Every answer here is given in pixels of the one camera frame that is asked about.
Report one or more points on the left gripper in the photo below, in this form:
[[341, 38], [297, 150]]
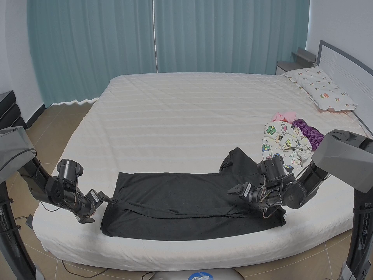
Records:
[[86, 204]]

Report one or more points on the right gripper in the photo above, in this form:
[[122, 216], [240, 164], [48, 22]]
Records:
[[256, 195]]

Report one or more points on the black T-shirt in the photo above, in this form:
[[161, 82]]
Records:
[[174, 191]]

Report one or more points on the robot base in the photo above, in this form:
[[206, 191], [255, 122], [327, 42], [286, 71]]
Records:
[[198, 275]]

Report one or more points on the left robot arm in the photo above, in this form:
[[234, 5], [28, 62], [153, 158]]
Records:
[[35, 182]]

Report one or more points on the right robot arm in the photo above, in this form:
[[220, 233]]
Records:
[[341, 156]]

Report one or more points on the bed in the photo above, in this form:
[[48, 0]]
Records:
[[180, 112]]

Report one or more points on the white printed pyjama garment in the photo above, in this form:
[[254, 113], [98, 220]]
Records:
[[279, 141]]

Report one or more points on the black power adapter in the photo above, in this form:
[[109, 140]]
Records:
[[30, 222]]

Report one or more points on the pink garment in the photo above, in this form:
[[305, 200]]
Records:
[[284, 117]]

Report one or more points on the purple garment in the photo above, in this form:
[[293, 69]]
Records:
[[309, 133]]

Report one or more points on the black chest of drawers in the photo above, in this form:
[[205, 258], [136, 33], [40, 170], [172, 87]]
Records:
[[10, 109]]

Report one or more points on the white printed pillow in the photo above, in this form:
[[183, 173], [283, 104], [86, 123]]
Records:
[[323, 89]]

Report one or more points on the grey bedside table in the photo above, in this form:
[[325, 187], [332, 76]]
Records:
[[294, 64]]

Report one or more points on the blue-green curtain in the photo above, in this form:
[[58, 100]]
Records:
[[93, 39], [230, 25]]

